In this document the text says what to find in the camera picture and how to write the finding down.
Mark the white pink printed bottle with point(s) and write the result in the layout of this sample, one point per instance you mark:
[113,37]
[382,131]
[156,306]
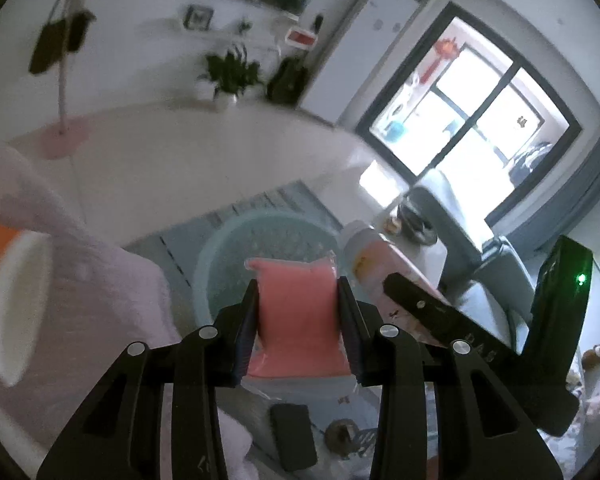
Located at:
[375,265]

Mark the small flower vase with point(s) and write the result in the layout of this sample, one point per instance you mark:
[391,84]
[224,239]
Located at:
[243,27]

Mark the black phone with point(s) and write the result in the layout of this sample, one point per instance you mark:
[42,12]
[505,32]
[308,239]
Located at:
[292,437]

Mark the red white cube shelf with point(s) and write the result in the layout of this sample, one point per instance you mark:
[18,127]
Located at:
[300,38]

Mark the round metal bowl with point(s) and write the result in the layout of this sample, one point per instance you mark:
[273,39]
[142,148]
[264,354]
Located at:
[416,221]

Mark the dark framed sliding glass door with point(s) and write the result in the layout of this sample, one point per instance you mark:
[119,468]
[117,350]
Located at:
[485,100]

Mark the grey curtain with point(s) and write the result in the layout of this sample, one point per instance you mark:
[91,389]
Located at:
[580,185]

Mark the white standing air conditioner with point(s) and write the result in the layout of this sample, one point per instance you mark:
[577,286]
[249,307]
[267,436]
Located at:
[360,50]

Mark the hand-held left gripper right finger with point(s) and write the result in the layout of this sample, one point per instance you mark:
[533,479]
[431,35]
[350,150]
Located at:
[351,332]

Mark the grey sofa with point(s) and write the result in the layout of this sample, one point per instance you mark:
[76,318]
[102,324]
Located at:
[500,270]

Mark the low white wall shelf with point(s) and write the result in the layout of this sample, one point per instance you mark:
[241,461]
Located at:
[220,35]

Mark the pink lace tablecloth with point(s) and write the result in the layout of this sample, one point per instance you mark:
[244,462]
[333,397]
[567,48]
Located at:
[90,300]

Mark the brown hanging tote bag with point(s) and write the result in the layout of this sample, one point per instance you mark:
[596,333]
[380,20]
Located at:
[47,47]

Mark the teal plastic laundry basket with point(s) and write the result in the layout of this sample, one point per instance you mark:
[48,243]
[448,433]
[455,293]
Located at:
[230,260]

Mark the red knot hanging ornament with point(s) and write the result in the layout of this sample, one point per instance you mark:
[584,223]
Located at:
[442,55]

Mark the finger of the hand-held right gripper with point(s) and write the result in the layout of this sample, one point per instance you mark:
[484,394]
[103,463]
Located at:
[430,312]

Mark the pink plastic packet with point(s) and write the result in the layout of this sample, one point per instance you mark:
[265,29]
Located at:
[297,310]

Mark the teal striped rug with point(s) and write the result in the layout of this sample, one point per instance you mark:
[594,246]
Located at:
[180,240]

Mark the green potted plant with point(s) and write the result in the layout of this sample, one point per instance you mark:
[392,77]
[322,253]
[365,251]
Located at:
[230,75]

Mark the white coat rack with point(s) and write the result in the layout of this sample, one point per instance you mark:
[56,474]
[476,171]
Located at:
[62,85]

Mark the blue bucket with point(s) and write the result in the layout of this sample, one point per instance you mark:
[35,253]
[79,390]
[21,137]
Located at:
[394,131]

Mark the small black hanging bag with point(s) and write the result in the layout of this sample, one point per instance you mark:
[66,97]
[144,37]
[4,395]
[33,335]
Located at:
[80,30]

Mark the glossy white coffee table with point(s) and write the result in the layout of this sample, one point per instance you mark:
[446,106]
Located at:
[380,185]

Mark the small brown round object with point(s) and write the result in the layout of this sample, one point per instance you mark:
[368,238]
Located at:
[342,437]

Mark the white washing machine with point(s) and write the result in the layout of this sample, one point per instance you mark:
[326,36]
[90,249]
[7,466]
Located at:
[405,102]

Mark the orange paper cup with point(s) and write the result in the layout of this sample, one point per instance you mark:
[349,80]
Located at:
[15,300]

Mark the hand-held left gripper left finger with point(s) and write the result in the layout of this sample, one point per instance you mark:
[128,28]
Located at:
[245,332]

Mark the black butterfly picture frame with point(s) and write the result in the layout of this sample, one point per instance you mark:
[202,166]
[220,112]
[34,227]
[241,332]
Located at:
[198,16]

